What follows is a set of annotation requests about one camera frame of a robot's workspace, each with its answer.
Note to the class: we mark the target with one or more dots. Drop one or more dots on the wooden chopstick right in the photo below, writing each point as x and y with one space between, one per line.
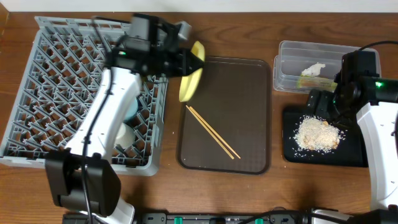
229 148

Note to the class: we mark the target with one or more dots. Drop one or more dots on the white tissue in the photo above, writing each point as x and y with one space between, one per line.
313 70

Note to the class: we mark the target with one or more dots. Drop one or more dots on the grey plastic dish rack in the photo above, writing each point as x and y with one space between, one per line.
60 80

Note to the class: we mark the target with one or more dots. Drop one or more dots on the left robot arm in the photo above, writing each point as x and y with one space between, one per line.
81 177

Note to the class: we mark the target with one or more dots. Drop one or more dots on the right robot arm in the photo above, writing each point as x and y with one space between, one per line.
372 102

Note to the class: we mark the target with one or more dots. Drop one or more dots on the green snack wrapper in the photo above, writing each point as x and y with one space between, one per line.
308 83

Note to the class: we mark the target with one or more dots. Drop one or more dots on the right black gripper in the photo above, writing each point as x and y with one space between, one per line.
323 98

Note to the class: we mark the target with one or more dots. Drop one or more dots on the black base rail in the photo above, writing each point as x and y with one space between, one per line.
163 218

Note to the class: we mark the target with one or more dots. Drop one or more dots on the black waste tray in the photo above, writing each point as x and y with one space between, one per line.
350 151

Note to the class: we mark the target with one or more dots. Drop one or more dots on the pile of rice waste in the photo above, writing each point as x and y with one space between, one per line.
316 134

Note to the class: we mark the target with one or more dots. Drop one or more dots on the clear plastic bin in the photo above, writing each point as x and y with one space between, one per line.
295 56

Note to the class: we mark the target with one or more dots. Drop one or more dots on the yellow plate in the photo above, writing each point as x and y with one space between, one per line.
190 83

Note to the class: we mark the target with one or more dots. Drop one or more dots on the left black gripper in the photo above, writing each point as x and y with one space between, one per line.
179 65

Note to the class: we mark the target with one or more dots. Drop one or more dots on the brown serving tray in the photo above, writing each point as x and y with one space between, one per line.
234 98

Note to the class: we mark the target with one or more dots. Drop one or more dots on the wooden chopstick left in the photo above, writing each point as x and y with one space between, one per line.
210 132

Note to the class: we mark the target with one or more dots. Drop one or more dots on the wooden chopstick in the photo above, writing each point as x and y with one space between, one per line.
210 132
229 148

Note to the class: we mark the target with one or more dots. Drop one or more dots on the small white cup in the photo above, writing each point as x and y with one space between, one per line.
125 136

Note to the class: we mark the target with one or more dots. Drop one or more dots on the light blue bowl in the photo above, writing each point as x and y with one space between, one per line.
132 110

